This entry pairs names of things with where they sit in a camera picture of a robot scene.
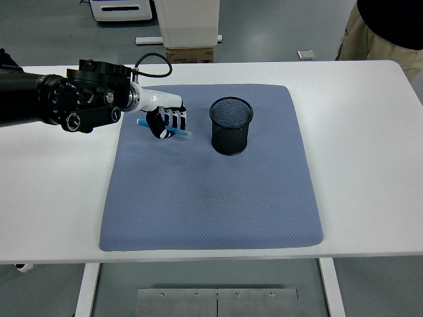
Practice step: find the brown cardboard box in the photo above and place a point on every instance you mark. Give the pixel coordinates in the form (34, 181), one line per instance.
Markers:
(190, 55)

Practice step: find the white cabinet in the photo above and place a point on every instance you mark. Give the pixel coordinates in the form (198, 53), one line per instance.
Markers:
(188, 23)

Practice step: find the white appliance with black slot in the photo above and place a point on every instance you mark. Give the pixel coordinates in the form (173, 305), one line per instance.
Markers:
(120, 8)

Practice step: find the small white object under table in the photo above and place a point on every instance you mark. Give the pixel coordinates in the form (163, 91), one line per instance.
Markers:
(23, 267)

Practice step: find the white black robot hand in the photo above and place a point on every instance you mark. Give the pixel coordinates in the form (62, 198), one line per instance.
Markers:
(158, 100)

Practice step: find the blue marker with clear cap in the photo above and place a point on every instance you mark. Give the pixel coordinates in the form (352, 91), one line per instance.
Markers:
(142, 123)

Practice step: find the black rounded object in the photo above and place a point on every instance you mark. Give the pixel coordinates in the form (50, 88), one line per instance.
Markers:
(7, 59)

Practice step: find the black mesh pen holder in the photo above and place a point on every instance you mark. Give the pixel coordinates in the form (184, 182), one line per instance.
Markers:
(230, 138)

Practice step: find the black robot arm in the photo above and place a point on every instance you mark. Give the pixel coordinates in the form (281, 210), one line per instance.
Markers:
(92, 89)

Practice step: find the blue-grey textured mat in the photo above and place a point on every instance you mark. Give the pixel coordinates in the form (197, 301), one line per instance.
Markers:
(205, 198)

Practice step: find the white floor bar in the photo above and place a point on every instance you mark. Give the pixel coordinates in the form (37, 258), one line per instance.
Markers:
(147, 40)

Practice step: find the white table leg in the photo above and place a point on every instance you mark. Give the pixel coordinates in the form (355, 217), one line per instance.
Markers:
(85, 290)
(331, 287)

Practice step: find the person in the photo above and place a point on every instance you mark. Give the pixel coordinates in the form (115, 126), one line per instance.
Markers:
(386, 20)

